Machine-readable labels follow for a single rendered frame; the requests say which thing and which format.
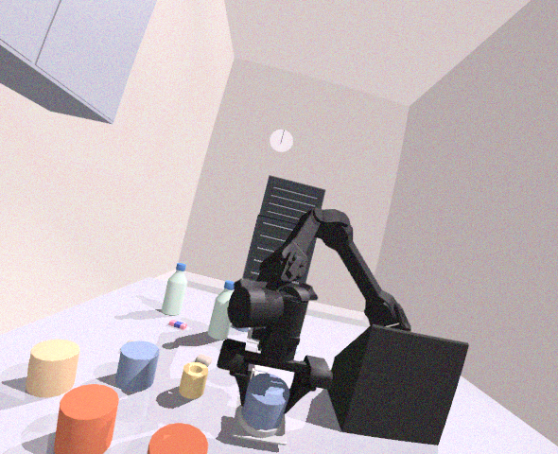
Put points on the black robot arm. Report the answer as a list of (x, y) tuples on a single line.
[(260, 304)]

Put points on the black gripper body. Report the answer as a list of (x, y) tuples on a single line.
[(278, 351)]

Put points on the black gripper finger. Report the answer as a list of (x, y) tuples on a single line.
[(297, 390), (241, 381)]

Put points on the orange cylinder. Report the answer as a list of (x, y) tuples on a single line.
[(178, 438), (86, 420)]

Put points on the beige cylinder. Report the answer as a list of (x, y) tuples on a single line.
[(52, 368)]

